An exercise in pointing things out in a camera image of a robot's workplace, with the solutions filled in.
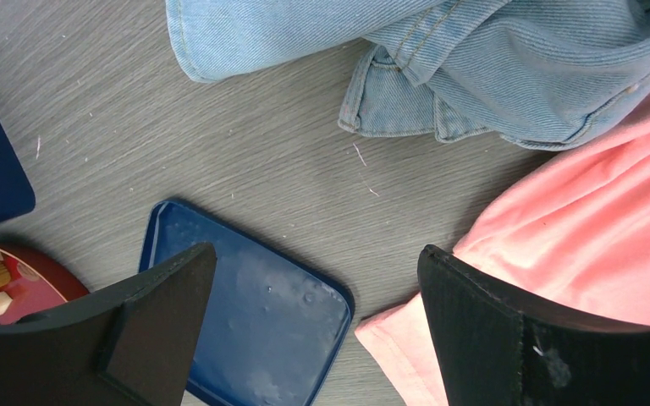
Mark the blue tin lid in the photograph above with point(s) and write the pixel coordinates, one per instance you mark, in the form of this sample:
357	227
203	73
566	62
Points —
273	326

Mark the pink cloth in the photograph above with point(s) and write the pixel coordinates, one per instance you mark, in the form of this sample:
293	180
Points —
576	231

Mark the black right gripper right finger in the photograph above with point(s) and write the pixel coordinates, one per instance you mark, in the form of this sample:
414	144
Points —
497	344

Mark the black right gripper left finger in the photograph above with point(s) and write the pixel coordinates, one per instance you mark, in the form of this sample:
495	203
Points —
131	343

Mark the light blue denim cloth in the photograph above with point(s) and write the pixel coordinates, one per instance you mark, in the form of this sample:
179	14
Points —
545	75

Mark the red round tray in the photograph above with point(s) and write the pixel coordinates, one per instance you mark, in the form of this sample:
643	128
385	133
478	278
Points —
38	282

